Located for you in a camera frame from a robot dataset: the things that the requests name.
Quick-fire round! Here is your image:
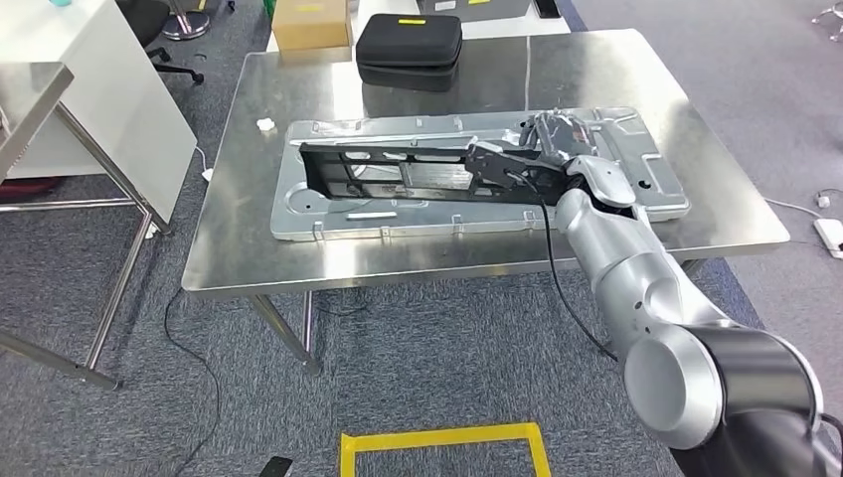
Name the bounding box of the white cabinet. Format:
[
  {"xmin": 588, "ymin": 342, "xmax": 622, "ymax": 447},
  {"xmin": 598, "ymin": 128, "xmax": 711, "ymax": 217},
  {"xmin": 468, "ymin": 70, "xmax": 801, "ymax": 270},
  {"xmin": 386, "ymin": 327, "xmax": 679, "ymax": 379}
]
[{"xmin": 0, "ymin": 0, "xmax": 199, "ymax": 226}]

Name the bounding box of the black floor cable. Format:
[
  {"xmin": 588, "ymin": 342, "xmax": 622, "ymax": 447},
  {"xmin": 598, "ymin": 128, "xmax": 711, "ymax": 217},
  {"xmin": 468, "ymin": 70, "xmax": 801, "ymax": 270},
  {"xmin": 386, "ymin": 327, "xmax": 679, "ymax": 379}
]
[{"xmin": 161, "ymin": 286, "xmax": 224, "ymax": 477}]

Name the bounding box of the black office chair seat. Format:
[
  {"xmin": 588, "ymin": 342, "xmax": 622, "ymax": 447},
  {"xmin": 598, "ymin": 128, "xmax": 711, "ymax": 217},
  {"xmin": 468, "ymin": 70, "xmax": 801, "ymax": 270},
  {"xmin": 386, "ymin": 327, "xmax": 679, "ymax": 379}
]
[{"xmin": 116, "ymin": 0, "xmax": 171, "ymax": 49}]

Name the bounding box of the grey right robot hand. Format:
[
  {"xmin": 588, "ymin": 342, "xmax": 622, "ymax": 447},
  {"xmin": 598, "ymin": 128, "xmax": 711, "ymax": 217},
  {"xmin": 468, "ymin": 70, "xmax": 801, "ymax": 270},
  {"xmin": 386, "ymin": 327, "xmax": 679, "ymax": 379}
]
[{"xmin": 518, "ymin": 110, "xmax": 598, "ymax": 170}]

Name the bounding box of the white floor cable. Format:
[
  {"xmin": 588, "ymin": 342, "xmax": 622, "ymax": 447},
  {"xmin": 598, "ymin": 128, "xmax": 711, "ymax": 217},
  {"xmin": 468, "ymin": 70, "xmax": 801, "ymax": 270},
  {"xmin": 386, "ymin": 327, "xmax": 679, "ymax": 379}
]
[{"xmin": 763, "ymin": 196, "xmax": 824, "ymax": 220}]

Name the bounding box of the tan cardboard box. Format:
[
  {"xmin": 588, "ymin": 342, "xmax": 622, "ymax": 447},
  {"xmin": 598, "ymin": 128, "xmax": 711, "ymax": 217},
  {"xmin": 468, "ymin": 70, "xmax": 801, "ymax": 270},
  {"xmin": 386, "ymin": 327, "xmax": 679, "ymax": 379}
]
[{"xmin": 271, "ymin": 0, "xmax": 355, "ymax": 53}]

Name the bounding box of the long black plastic part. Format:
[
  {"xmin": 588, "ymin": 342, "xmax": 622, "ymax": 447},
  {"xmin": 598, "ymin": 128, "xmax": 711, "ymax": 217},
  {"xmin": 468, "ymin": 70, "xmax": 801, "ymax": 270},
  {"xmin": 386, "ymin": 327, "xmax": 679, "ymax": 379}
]
[{"xmin": 297, "ymin": 134, "xmax": 568, "ymax": 206}]

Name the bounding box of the black zip case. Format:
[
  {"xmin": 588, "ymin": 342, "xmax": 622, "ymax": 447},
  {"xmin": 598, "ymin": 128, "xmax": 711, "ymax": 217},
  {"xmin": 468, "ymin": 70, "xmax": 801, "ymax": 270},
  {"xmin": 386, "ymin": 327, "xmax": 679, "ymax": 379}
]
[{"xmin": 355, "ymin": 13, "xmax": 463, "ymax": 93}]

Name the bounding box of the chrome round stool base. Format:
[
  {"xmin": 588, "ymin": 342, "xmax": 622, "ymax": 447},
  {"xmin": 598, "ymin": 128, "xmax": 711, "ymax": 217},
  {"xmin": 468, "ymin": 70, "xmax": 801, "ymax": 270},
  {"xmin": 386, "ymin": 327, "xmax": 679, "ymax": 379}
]
[{"xmin": 161, "ymin": 0, "xmax": 212, "ymax": 42}]

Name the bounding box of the stamped sheet metal panel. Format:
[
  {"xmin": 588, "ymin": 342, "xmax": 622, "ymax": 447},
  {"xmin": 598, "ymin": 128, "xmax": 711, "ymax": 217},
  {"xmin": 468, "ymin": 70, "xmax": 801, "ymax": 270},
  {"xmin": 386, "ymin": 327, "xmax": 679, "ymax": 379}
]
[{"xmin": 269, "ymin": 104, "xmax": 692, "ymax": 243}]

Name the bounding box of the stainless steel workbench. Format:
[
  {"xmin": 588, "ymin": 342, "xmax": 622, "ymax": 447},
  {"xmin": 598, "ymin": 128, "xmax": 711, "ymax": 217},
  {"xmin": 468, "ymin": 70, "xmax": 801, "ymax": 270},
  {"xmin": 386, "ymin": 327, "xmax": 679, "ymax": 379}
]
[{"xmin": 181, "ymin": 27, "xmax": 791, "ymax": 377}]

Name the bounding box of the black office chair leg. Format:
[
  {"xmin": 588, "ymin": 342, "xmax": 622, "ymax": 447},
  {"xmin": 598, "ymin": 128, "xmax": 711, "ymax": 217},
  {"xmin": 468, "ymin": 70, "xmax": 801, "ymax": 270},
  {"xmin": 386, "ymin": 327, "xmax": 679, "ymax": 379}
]
[{"xmin": 147, "ymin": 47, "xmax": 206, "ymax": 85}]

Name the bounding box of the red object under table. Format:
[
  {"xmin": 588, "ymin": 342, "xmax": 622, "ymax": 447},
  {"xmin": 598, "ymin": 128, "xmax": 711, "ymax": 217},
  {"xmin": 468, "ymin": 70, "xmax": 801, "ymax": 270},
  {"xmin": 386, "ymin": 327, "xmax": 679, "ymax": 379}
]
[{"xmin": 0, "ymin": 176, "xmax": 61, "ymax": 202}]

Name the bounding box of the white desk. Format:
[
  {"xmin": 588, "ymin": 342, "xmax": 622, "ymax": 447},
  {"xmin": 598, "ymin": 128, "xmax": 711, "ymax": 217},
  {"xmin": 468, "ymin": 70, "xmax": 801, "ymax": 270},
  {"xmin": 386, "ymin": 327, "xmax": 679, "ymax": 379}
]
[{"xmin": 264, "ymin": 0, "xmax": 573, "ymax": 54}]

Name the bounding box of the chrome chair base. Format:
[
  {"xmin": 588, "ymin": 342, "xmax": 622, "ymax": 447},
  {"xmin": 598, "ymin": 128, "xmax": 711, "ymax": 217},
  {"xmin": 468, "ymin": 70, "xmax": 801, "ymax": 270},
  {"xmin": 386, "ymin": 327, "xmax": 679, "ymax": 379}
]
[{"xmin": 811, "ymin": 3, "xmax": 843, "ymax": 42}]

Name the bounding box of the stainless steel side table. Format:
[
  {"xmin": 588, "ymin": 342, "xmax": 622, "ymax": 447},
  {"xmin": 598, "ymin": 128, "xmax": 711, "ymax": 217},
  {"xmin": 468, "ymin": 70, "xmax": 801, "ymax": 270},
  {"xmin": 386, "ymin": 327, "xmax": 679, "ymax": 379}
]
[{"xmin": 0, "ymin": 62, "xmax": 174, "ymax": 391}]

